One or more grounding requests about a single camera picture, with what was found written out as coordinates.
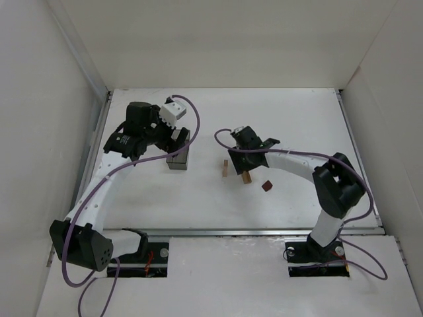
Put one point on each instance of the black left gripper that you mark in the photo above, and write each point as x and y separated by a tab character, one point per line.
172	141

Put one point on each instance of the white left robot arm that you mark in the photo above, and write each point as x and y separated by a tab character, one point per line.
79	238

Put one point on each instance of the aluminium rail right edge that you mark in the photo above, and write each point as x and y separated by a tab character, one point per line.
351	135

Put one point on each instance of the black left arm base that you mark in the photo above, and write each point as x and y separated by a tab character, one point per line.
153	264

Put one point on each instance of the plain light wood block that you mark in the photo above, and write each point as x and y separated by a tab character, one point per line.
225	168

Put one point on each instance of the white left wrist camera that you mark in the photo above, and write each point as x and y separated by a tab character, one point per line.
171	112

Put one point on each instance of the aluminium rail edge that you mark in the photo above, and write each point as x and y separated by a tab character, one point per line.
351	135
96	119
255	232

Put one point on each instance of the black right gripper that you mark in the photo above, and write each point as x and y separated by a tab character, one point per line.
240	162

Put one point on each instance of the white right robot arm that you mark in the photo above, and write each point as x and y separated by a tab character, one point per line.
339	188

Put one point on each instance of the aluminium rail left edge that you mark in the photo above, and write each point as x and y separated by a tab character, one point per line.
96	119

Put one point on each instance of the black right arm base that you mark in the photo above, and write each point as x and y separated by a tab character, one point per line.
308	260

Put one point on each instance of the striped light wood block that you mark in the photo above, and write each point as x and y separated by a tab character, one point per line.
246	178

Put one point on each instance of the aluminium rail front edge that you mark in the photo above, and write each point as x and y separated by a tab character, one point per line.
255	232

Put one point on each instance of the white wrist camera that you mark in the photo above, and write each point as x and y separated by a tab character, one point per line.
171	112
237	130

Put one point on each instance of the dark red wood block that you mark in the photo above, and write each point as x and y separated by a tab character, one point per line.
267	186

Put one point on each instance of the smoky transparent plastic bin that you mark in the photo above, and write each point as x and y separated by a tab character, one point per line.
179	162

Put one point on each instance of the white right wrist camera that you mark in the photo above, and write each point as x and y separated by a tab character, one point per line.
237	130

